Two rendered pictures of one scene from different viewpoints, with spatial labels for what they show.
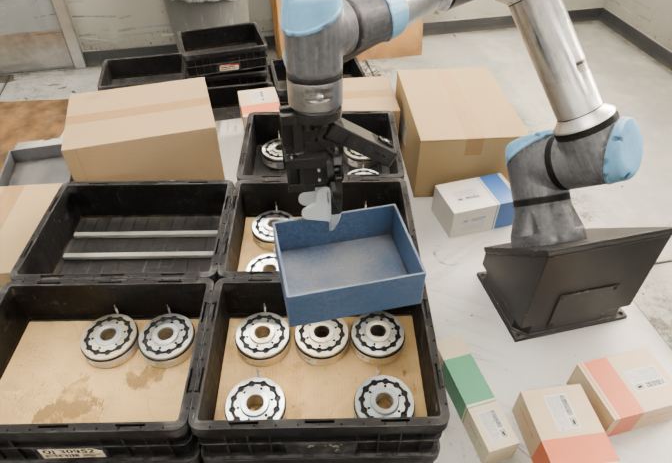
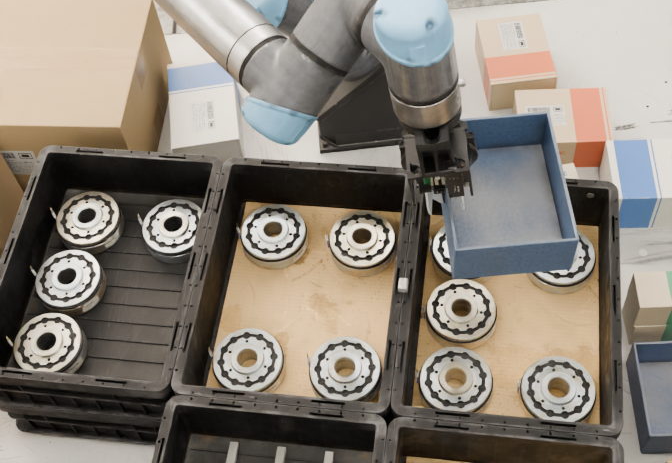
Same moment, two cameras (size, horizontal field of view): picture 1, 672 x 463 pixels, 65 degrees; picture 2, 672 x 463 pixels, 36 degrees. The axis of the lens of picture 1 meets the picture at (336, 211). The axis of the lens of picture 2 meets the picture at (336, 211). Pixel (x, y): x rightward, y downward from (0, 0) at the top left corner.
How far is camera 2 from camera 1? 106 cm
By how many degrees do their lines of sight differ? 48
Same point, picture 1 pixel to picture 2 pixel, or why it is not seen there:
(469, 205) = (226, 117)
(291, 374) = (505, 357)
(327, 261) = (476, 222)
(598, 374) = (505, 71)
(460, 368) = not seen: hidden behind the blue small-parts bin
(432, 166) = (137, 139)
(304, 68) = (454, 72)
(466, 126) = (102, 63)
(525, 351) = not seen: hidden behind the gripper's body
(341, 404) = (548, 305)
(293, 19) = (442, 41)
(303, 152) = (452, 152)
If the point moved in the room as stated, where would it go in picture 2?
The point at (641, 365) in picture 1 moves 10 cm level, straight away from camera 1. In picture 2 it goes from (497, 33) to (464, 3)
